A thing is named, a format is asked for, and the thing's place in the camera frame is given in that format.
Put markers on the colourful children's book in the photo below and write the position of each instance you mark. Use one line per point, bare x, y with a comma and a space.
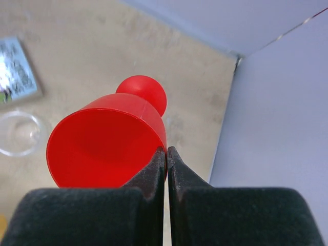
18, 80

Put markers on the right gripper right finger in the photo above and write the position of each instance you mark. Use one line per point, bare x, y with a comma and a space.
201, 214

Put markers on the clear glass on table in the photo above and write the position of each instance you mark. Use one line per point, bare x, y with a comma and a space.
22, 133

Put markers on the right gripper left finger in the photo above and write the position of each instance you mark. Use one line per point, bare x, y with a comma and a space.
129, 215

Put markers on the orange plastic goblet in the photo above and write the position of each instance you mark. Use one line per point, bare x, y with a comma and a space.
3, 224

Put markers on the red plastic goblet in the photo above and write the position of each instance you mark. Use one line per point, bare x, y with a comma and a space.
107, 142

